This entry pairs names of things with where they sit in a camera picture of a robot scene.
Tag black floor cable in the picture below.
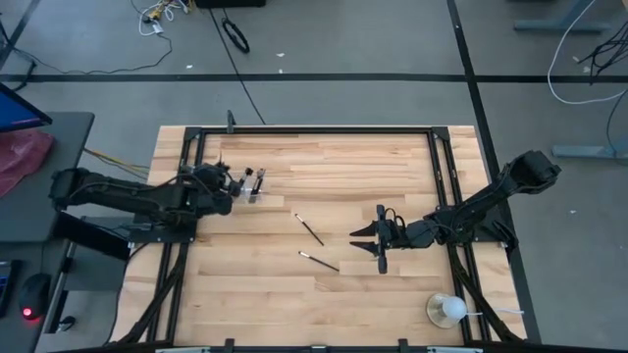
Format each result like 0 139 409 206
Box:
208 7 267 126
0 32 174 76

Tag black floor box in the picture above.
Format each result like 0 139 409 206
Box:
194 0 268 9

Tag grey desk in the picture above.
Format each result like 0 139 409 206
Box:
0 111 95 353

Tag black desk bracket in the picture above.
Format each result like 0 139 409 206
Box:
51 210 132 262

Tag black keyboard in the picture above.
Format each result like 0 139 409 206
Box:
0 259 22 319

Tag thick black makeup brush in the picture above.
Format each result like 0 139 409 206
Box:
247 168 267 205

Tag black cable coil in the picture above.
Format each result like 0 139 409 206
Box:
221 18 251 54

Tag computer monitor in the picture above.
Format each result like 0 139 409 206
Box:
0 80 53 133

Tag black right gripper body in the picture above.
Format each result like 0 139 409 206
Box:
375 204 438 275

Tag pink cloth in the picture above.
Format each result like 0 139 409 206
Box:
0 129 56 198

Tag white cable bundle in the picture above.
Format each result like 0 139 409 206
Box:
130 0 190 37

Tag black aluminium table frame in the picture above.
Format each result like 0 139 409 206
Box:
110 125 529 353

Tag white floor cable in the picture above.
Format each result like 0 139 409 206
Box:
547 0 628 106

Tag yellow wires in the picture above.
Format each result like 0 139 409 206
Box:
82 146 151 181

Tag thin black makeup brush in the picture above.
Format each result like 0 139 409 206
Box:
293 212 326 248

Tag black cable bundle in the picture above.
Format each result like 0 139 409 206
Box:
578 28 628 85

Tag clear acrylic brush organizer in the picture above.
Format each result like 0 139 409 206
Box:
237 168 270 206

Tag black computer mouse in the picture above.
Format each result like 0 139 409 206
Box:
18 272 52 322

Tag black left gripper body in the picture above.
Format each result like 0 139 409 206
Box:
185 164 235 218

